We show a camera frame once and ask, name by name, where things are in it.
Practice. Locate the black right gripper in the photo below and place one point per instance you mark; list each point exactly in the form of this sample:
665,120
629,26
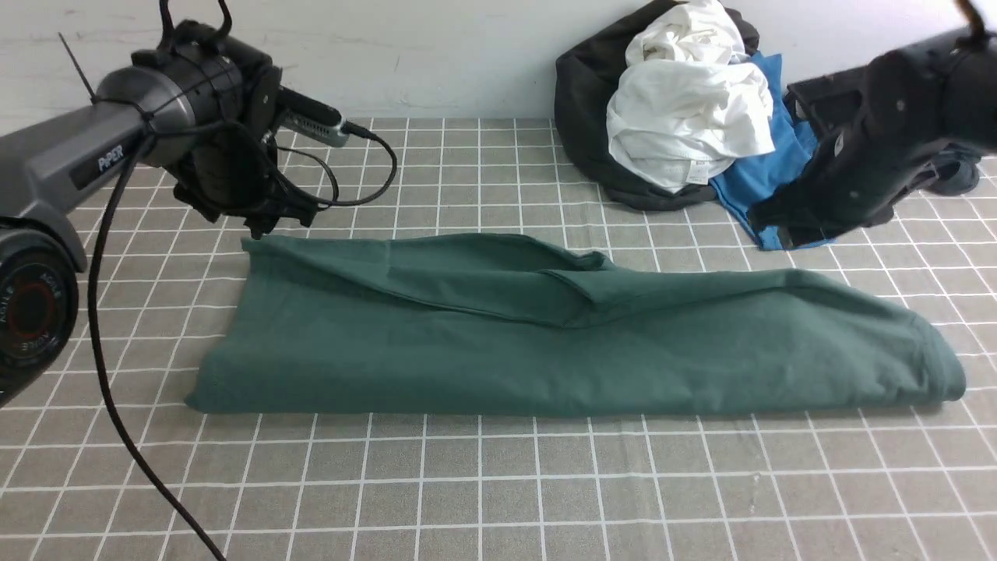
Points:
851,180

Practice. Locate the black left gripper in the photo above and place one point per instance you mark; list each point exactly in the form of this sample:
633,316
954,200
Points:
231,173

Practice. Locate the green long-sleeve top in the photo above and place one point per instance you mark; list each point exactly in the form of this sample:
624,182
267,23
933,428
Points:
504,324

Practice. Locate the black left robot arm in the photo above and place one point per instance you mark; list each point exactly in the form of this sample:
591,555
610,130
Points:
202,106

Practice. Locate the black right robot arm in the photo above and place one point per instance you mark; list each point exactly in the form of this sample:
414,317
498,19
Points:
943,86

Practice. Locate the dark grey crumpled garment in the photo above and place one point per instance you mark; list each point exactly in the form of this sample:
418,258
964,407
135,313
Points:
950,172

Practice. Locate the blue t-shirt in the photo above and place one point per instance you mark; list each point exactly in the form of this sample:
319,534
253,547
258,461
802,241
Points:
749,180

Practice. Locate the white crumpled garment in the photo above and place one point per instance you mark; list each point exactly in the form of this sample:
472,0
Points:
690,102

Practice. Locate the black garment under white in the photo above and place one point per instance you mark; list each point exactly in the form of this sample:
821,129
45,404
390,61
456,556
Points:
587,75

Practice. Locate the grey checked tablecloth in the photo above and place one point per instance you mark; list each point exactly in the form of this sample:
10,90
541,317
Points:
917,484

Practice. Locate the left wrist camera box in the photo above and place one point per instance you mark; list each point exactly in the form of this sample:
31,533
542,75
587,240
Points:
310,118

